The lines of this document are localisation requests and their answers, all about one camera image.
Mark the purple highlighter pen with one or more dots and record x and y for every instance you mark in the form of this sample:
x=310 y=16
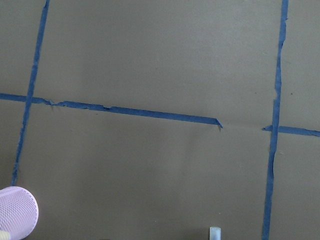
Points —
x=214 y=233

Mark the pink mesh pen holder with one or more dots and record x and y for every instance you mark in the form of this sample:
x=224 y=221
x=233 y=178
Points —
x=19 y=213

